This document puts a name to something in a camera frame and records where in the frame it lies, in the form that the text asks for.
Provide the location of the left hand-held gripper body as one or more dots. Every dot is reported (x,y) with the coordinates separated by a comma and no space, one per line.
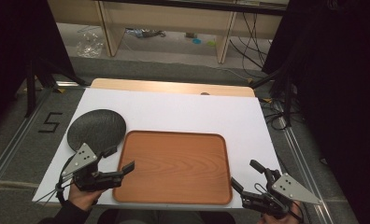
(80,159)

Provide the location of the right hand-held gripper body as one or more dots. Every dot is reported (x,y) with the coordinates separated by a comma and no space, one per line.
(290,189)

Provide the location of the person's right hand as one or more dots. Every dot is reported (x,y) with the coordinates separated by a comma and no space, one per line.
(279,218)

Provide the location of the person's left hand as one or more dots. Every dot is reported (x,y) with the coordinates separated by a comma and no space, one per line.
(82,196)

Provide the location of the brown wooden tray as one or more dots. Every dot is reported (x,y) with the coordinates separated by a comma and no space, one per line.
(173,168)

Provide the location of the black metal stand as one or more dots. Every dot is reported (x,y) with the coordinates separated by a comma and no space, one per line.
(31,87)
(287,99)

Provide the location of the white foam board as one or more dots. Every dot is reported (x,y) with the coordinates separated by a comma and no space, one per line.
(180,112)

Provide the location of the black curtain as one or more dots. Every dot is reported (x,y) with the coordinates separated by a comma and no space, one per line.
(15,46)
(338,93)

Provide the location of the clear crumpled plastic bag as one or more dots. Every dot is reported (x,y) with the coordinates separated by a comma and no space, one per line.
(89,45)

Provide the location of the crumpled plastic wrapper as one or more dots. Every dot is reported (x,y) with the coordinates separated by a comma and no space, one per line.
(144,32)

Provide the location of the green round lid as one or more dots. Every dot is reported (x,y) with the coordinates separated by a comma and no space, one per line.
(211,43)

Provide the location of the blue round lid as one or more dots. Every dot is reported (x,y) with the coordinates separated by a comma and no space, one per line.
(196,41)

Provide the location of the light wooden shelf unit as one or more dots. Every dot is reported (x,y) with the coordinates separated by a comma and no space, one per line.
(161,18)

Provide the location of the metal floor rail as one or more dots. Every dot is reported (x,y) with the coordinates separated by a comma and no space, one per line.
(15,143)
(298,149)

